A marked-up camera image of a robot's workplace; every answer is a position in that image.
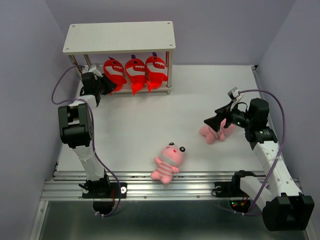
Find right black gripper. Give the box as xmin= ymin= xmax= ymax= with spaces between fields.
xmin=203 ymin=100 xmax=253 ymax=132

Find white two-tier shelf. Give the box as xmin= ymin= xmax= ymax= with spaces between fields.
xmin=62 ymin=20 xmax=176 ymax=95

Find aluminium rail frame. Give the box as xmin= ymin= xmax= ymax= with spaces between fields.
xmin=41 ymin=65 xmax=309 ymax=202

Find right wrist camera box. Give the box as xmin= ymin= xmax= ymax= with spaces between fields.
xmin=227 ymin=87 xmax=241 ymax=101

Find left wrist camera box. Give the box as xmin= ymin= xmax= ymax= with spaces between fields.
xmin=82 ymin=64 xmax=102 ymax=77

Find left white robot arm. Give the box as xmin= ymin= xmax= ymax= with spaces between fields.
xmin=58 ymin=70 xmax=117 ymax=199

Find pink frog plush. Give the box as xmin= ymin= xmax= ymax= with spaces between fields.
xmin=198 ymin=119 xmax=237 ymax=145
xmin=150 ymin=142 xmax=186 ymax=185

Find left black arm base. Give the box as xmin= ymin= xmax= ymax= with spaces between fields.
xmin=78 ymin=174 xmax=128 ymax=199

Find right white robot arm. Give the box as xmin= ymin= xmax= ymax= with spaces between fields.
xmin=204 ymin=98 xmax=315 ymax=231

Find red shark plush purple tag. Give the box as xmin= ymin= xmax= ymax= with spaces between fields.
xmin=124 ymin=54 xmax=147 ymax=96

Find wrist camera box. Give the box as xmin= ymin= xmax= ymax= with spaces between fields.
xmin=227 ymin=87 xmax=241 ymax=101
xmin=82 ymin=64 xmax=102 ymax=77

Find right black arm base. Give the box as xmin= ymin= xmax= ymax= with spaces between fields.
xmin=211 ymin=170 xmax=256 ymax=198

